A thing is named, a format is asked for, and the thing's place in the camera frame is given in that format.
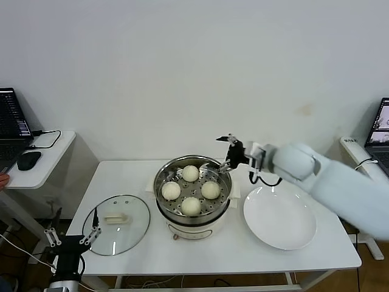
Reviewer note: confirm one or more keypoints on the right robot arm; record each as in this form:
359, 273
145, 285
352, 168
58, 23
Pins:
304, 164

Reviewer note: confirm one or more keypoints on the cream electric cooker base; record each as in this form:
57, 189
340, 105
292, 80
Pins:
194, 229

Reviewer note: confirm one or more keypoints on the person's bare hand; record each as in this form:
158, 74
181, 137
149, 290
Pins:
3, 182

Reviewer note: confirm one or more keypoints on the stainless steel steamer pot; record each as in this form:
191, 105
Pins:
194, 191

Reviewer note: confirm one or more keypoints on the white steamed baozi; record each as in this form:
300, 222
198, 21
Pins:
191, 206
190, 173
170, 191
211, 190

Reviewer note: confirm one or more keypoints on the round white plate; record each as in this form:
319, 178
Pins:
279, 219

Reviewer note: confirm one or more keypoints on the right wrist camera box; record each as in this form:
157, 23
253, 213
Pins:
255, 152

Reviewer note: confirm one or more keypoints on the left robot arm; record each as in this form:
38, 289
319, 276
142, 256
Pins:
73, 283

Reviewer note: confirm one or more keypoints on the black laptop with code screen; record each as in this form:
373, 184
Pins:
12, 121

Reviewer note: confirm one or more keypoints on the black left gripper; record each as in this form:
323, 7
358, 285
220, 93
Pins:
70, 254

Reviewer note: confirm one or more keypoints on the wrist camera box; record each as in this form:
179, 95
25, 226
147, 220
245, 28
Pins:
59, 286
255, 152

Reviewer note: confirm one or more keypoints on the small printed label sticker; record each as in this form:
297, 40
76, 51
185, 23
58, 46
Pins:
350, 140

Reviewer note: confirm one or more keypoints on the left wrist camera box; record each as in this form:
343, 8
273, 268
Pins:
59, 286

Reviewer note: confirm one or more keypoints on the white table frame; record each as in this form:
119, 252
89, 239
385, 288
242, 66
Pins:
243, 288

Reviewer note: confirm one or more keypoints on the black computer mouse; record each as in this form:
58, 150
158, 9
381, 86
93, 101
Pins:
28, 160

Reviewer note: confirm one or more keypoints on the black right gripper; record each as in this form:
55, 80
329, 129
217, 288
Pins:
237, 155

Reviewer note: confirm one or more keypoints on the grey laptop with picture screen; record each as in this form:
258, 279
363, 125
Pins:
380, 121

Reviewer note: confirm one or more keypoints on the round glass pot lid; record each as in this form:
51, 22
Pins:
121, 231

